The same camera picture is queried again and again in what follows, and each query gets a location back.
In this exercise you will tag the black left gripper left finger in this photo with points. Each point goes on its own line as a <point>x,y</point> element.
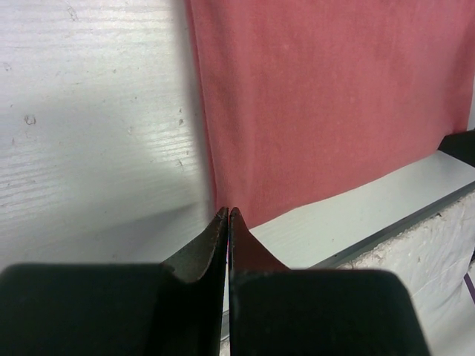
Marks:
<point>168,308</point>

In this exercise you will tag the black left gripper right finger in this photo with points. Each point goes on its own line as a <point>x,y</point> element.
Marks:
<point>276,310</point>

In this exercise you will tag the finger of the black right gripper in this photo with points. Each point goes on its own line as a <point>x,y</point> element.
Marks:
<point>460,146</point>

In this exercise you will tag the salmon red t-shirt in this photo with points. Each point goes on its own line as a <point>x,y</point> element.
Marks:
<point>305,100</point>

